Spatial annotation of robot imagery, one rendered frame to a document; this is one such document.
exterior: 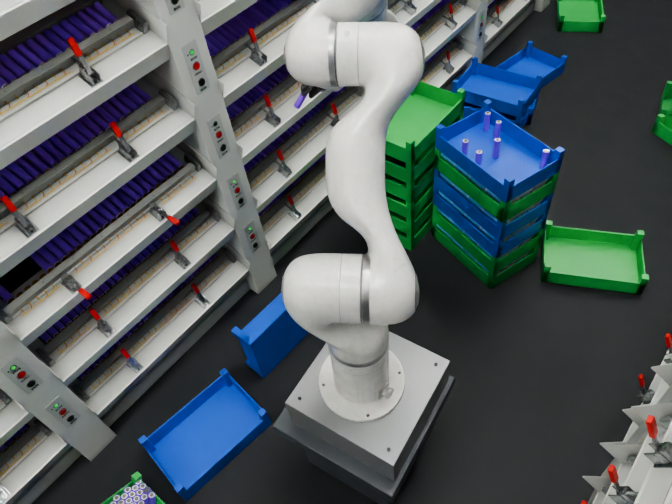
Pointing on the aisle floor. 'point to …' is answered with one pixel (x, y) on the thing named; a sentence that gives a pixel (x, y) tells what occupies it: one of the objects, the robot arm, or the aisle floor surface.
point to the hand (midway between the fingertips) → (310, 88)
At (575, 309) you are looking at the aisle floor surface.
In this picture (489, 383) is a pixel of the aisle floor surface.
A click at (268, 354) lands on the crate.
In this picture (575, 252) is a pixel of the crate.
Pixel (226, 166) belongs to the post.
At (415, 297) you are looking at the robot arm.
